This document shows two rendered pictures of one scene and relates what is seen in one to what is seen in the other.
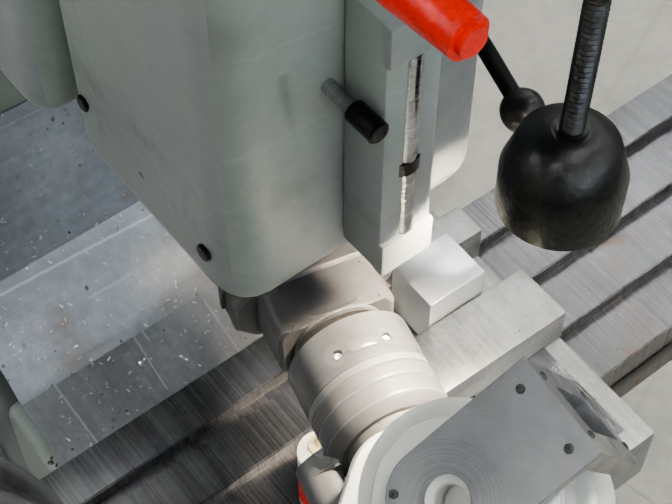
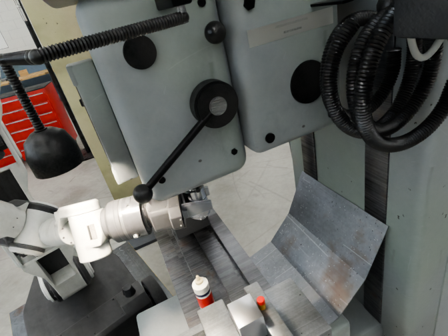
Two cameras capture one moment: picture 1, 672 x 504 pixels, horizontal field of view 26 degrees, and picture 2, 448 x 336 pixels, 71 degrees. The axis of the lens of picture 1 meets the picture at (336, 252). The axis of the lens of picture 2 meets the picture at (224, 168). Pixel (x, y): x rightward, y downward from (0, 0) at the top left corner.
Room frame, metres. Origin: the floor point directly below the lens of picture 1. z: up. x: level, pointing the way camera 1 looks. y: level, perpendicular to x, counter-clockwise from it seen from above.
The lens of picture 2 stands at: (0.90, -0.45, 1.59)
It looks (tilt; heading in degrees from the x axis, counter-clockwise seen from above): 29 degrees down; 111
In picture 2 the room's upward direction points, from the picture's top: 14 degrees counter-clockwise
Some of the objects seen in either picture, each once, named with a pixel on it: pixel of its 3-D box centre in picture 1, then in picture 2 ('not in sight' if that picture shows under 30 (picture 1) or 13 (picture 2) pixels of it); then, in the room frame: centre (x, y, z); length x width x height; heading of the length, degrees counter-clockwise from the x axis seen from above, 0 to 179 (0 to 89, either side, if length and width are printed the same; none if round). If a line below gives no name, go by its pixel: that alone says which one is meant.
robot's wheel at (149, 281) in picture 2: not in sight; (157, 297); (0.14, 0.31, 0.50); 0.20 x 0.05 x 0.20; 143
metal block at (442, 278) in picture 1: (436, 288); (247, 319); (0.73, -0.09, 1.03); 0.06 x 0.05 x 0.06; 127
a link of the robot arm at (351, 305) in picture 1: (336, 334); (155, 212); (0.54, 0.00, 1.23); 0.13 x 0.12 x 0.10; 114
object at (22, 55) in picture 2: not in sight; (18, 58); (0.59, -0.17, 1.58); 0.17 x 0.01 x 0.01; 148
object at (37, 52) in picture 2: not in sight; (119, 35); (0.70, -0.15, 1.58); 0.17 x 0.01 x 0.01; 54
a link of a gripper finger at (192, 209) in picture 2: not in sight; (197, 209); (0.64, 0.01, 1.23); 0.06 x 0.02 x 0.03; 24
